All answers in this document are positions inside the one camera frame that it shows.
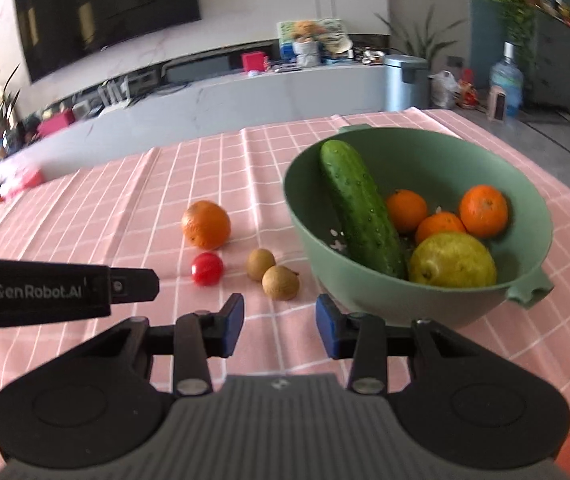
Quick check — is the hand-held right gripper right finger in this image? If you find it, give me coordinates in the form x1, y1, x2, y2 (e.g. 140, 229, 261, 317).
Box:
315, 293, 470, 395

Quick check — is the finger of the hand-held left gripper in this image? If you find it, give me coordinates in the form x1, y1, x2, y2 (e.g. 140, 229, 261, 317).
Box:
110, 267, 161, 305

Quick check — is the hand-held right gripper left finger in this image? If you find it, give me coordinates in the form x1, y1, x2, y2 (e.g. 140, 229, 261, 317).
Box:
92, 292, 246, 397

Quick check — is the green colander bowl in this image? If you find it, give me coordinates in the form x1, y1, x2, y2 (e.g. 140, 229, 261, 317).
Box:
283, 123, 555, 329

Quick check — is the brown longan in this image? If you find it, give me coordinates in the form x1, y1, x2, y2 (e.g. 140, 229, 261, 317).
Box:
261, 264, 300, 302
246, 248, 277, 282

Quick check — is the red cherry tomato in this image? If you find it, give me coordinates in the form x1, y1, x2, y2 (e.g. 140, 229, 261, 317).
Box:
190, 251, 225, 287

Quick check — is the large orange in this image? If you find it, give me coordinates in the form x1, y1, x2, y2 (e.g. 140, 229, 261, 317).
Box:
181, 200, 232, 251

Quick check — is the green cucumber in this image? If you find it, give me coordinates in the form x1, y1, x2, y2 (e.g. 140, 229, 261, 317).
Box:
319, 139, 410, 280

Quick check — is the yellow green pear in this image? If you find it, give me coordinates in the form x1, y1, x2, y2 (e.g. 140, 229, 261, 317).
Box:
408, 232, 498, 289

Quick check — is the small orange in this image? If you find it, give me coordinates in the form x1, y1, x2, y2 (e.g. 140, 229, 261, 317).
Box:
385, 188, 430, 235
414, 211, 468, 247
458, 184, 510, 240

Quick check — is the pink checked tablecloth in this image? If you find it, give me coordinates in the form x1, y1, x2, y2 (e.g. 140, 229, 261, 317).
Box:
0, 108, 570, 480

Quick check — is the potted leafy plant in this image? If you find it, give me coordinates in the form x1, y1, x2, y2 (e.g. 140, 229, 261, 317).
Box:
0, 64, 24, 137

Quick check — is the long white television console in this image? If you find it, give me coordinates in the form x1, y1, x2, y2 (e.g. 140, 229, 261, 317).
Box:
0, 65, 390, 217

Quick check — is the red box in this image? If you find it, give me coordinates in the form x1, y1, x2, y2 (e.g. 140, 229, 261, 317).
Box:
241, 51, 268, 74

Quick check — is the grey metal trash can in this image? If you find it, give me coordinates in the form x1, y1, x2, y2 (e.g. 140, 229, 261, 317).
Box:
382, 54, 430, 111

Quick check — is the white plastic bag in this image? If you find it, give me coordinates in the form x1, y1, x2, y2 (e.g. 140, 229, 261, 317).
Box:
428, 69, 461, 110

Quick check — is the white space heater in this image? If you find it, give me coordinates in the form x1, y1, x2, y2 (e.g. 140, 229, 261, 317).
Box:
487, 85, 508, 122

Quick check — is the teddy bear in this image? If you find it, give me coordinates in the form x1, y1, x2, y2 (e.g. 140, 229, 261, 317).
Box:
292, 20, 324, 67

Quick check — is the long-leaf green plant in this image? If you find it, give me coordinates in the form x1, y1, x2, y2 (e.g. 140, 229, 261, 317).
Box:
374, 4, 466, 67

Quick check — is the blue water bottle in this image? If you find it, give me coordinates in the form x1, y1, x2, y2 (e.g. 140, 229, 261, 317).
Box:
488, 42, 525, 119

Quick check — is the grey cabinet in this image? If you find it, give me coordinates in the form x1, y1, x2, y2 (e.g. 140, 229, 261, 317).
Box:
530, 9, 570, 112

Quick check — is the trailing pothos plant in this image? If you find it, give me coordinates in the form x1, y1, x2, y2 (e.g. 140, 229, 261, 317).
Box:
470, 0, 542, 62

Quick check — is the black wall television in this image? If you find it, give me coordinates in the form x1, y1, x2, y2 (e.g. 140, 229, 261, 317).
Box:
13, 0, 202, 84

